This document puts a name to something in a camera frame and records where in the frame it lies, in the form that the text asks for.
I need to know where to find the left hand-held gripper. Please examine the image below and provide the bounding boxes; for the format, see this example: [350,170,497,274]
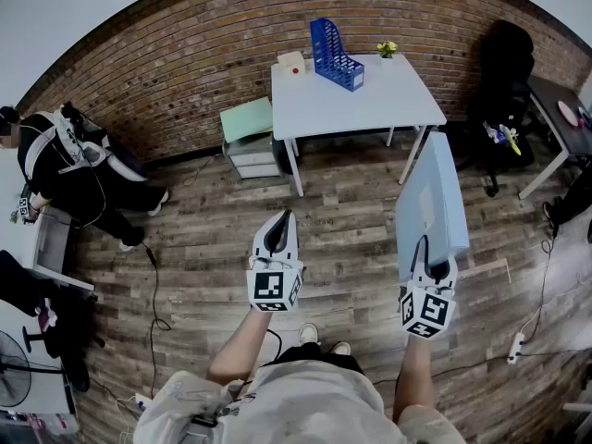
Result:
[247,209,305,315]

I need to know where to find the pink plate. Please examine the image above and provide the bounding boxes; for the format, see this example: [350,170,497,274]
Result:
[557,100,582,128]

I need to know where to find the person's black trousers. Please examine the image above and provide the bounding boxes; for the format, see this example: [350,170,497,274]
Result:
[265,342,367,375]

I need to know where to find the grey drawer cabinet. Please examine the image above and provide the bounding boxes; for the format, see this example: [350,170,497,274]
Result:
[222,131,284,180]

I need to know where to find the blue mesh file holder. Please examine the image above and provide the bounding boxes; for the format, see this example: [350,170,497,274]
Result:
[309,17,366,93]

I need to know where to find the dark desk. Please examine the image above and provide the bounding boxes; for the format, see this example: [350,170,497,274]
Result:
[517,74,592,201]

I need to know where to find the white desk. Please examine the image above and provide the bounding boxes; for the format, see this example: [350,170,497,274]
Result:
[27,208,96,293]

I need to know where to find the yellow green toy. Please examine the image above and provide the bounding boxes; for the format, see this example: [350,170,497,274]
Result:
[483,121,523,157]

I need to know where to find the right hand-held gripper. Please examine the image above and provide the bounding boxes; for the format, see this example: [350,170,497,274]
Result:
[398,234,460,340]

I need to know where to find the white table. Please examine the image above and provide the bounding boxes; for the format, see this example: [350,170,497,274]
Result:
[270,53,448,198]

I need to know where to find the person's right forearm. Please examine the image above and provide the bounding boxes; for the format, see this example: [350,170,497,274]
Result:
[391,334,437,423]

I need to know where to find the person's left white shoe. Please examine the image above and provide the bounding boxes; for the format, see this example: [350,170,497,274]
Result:
[299,322,321,347]

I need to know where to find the black office chair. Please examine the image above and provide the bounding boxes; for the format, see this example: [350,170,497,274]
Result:
[455,18,540,199]

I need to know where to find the black floor cable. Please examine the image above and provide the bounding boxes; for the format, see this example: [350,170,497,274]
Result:
[142,241,173,401]

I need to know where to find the beige box with red button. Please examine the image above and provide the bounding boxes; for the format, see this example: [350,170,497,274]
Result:
[276,51,307,78]

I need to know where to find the black swivel chair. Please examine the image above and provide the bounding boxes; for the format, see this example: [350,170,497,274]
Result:
[0,249,106,393]

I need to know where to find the person's white shirt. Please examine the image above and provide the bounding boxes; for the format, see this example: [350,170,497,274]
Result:
[133,358,468,444]

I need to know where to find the black standing fan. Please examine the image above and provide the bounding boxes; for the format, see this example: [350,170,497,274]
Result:
[0,329,64,409]

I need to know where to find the person's left forearm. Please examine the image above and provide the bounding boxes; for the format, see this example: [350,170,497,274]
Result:
[205,309,273,388]

